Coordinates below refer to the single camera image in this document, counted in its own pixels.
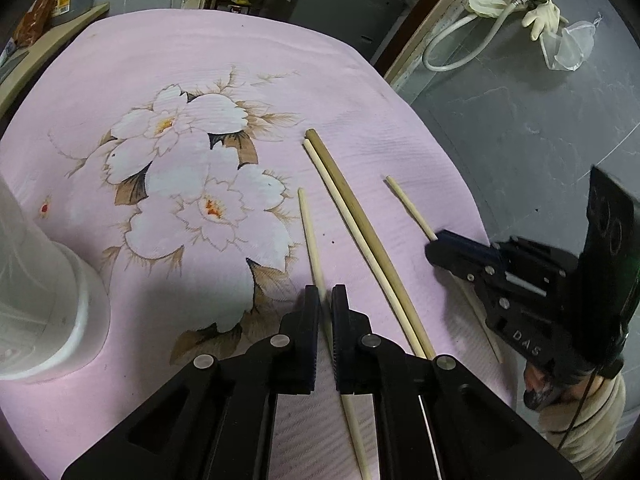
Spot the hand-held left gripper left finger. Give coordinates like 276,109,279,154
60,285,321,480

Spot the pink floral tablecloth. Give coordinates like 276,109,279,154
0,7,516,480

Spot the thin black cable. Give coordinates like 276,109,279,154
557,367,601,453

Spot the white flexible hose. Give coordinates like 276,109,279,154
423,0,543,73

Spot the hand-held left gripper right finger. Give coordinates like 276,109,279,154
332,285,582,480

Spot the grey cabinet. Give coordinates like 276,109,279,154
265,0,407,63

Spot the orange snack packet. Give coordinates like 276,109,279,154
12,0,68,47

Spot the white plastic utensil holder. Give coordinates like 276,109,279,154
0,178,112,384

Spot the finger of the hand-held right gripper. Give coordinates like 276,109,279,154
439,229,502,264
425,244,507,322

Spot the person's right hand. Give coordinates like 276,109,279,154
522,366,602,412

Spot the wooden chopstick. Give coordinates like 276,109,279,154
384,175,504,365
305,128,436,360
301,139,426,360
297,187,373,480

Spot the white mesh bag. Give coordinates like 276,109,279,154
539,12,604,72

